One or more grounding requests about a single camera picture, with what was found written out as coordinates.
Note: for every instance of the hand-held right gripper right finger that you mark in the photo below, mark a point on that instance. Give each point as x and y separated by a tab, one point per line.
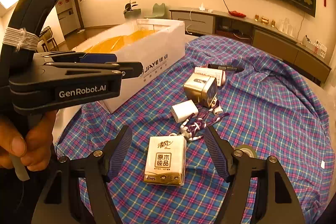
216	155

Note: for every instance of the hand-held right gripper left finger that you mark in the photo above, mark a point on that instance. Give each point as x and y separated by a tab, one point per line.
123	151

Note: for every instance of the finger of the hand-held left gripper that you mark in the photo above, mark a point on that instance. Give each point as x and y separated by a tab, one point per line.
128	70
101	58

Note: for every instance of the white cardboard box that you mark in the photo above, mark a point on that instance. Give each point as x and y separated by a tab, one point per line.
152	58

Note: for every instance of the clear tape roll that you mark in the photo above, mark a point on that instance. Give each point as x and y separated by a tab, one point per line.
249	151

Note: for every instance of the white gold tissue packet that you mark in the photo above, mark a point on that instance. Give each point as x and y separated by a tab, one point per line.
164	161

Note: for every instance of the white charger adapter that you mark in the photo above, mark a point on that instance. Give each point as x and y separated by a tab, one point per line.
183	111

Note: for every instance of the silver metal tin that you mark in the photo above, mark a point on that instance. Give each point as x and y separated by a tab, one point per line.
197	90

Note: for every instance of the white carton with red label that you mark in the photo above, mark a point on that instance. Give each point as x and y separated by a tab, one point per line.
207	72

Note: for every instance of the black marker pen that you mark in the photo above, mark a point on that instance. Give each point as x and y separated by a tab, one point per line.
223	67

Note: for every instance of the person's left hand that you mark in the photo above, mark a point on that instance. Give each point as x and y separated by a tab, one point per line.
36	148

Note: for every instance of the yellow bag liner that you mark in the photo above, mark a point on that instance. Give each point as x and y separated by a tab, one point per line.
126	39

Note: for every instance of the wooden chair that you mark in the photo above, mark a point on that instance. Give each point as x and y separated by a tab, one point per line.
48	39

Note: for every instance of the white door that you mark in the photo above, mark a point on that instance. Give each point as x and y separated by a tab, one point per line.
67	14

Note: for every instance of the blue pink plaid cloth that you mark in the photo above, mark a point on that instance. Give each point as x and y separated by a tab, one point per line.
262	121

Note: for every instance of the dark leafy plant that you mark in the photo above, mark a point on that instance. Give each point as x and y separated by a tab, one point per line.
130	6

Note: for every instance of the green plastic chair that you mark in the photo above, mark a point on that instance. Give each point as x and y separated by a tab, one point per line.
157	10

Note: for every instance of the red tray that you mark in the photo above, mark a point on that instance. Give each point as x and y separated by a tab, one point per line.
237	14

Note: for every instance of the long grey media cabinet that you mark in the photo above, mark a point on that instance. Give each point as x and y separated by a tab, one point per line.
275	39

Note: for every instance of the wide gold ornament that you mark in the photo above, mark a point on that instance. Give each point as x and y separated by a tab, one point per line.
264	20

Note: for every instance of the white desktop box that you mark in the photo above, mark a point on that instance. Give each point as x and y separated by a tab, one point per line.
309	43

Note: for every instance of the set of clear glasses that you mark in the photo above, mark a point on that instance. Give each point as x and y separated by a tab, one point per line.
287	27

